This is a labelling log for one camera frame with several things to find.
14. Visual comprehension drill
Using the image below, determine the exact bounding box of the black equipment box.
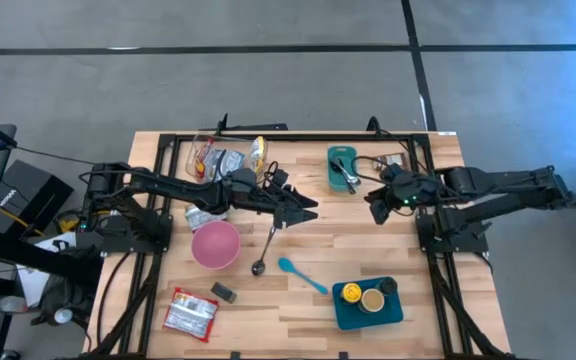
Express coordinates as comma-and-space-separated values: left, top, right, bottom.
0, 159, 75, 236

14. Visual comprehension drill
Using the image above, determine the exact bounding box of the beige-lid seasoning jar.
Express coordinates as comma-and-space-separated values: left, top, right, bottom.
359, 288, 386, 314

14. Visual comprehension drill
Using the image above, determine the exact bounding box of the thick black cable arch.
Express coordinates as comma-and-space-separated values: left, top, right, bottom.
365, 115, 399, 137

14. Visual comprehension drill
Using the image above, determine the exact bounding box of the white blue ramen packet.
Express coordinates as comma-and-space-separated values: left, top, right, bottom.
202, 148, 246, 182

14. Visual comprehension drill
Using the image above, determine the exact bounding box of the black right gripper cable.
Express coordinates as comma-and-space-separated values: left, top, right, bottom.
352, 155, 394, 186

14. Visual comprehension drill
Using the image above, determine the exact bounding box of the black-lid spice jar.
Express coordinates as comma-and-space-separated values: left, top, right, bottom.
376, 276, 399, 296

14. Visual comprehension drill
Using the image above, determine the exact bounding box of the mint green plastic basket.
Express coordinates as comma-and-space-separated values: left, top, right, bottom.
326, 144, 360, 193

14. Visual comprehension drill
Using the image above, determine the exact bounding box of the silver green foil packet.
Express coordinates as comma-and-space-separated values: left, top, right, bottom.
184, 203, 229, 232

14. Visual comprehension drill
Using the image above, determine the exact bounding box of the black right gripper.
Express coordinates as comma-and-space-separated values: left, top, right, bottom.
364, 163, 442, 226

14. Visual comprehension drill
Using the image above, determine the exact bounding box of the dark teal plastic tray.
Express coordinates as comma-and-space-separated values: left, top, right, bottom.
331, 276, 405, 332

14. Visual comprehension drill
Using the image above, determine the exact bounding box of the short dark metal spoon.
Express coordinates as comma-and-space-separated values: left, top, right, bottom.
251, 225, 278, 277

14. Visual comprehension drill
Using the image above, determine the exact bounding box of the white paper sheet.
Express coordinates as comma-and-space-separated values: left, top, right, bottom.
17, 230, 78, 307

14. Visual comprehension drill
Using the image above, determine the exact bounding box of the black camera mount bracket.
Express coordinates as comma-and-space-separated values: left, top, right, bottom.
215, 113, 289, 134

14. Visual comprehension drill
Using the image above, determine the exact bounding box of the small dark green box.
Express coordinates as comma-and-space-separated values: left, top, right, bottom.
210, 281, 238, 304

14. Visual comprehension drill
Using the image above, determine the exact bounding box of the long dark metal spoon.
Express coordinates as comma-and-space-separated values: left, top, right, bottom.
331, 158, 358, 195

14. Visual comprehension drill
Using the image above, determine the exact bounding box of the brown snack packet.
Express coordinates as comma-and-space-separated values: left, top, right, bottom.
373, 152, 410, 171

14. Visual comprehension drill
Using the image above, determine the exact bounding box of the teal plastic spoon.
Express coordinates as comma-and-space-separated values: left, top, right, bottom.
276, 257, 329, 296

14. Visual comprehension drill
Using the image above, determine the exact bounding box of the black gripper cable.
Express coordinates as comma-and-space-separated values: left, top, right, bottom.
352, 155, 394, 186
262, 159, 282, 189

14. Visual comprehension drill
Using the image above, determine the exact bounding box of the thin black cable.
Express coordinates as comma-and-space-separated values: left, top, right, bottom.
15, 144, 97, 166

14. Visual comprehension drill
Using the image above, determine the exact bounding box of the yellow-lid spice jar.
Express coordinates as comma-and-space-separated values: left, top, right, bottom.
341, 282, 364, 305

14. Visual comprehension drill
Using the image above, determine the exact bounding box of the white ramen noodle packet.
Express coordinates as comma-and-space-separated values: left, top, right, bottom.
248, 135, 270, 176

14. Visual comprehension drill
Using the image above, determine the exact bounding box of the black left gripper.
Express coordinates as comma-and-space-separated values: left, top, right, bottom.
227, 167, 319, 230

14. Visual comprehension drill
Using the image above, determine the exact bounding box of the black desk beam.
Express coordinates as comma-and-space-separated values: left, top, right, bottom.
0, 227, 104, 291

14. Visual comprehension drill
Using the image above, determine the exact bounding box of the pink plastic bowl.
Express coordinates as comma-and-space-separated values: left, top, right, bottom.
190, 220, 242, 271

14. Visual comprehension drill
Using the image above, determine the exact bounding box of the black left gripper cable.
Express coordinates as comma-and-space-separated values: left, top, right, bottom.
262, 159, 282, 189

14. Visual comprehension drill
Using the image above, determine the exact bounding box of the clear plastic container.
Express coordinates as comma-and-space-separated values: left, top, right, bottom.
186, 133, 270, 184

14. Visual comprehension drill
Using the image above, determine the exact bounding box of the red-edged white ramen packet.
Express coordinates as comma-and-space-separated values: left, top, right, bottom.
162, 287, 220, 343

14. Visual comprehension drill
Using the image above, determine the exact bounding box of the silver metal spoon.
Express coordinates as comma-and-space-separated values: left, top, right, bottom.
335, 157, 363, 185

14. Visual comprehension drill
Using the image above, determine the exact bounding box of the red yellow ramen packet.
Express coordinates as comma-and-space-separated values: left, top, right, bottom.
193, 138, 215, 180

